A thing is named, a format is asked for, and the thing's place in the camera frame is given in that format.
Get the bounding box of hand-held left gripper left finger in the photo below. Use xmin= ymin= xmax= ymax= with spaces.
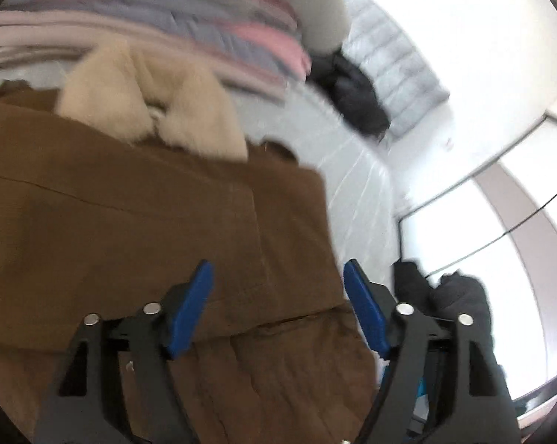
xmin=37 ymin=259 xmax=215 ymax=444

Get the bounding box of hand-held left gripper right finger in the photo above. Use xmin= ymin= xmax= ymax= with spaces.
xmin=343 ymin=259 xmax=522 ymax=444

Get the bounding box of brown jacket with fleece collar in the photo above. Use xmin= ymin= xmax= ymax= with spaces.
xmin=0 ymin=39 xmax=385 ymax=444

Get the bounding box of dark grey quilted jacket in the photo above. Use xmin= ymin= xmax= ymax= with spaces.
xmin=392 ymin=259 xmax=506 ymax=380

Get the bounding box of white wardrobe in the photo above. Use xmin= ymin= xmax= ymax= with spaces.
xmin=399 ymin=106 xmax=557 ymax=408

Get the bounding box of black puffer jacket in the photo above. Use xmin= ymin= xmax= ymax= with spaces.
xmin=306 ymin=51 xmax=392 ymax=139

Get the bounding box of grey quilted blanket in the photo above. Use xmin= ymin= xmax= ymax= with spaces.
xmin=340 ymin=0 xmax=450 ymax=137

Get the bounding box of stack of folded blankets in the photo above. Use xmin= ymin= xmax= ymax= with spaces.
xmin=0 ymin=0 xmax=313 ymax=102

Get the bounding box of grey folded quilt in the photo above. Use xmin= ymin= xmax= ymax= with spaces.
xmin=301 ymin=0 xmax=353 ymax=54

